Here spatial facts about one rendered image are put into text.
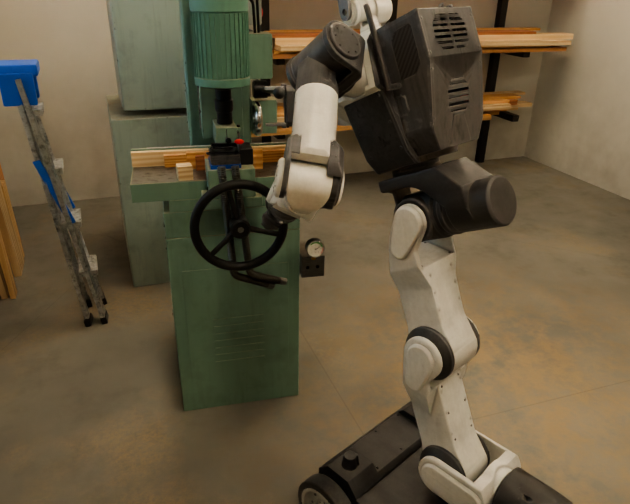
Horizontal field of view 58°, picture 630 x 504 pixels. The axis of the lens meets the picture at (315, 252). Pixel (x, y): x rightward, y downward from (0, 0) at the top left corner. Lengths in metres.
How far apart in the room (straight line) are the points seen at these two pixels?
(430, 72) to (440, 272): 0.49
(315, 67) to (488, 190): 0.44
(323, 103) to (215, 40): 0.73
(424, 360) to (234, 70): 1.03
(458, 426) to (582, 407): 0.96
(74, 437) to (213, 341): 0.59
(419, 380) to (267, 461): 0.75
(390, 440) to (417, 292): 0.59
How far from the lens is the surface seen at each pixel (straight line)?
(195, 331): 2.05
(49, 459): 2.22
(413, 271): 1.40
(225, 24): 1.81
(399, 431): 1.90
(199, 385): 2.19
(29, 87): 2.50
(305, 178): 1.09
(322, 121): 1.12
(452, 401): 1.59
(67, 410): 2.39
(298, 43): 3.96
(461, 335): 1.49
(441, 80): 1.27
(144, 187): 1.82
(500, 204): 1.29
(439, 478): 1.63
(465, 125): 1.34
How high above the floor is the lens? 1.47
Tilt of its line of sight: 26 degrees down
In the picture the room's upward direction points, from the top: 1 degrees clockwise
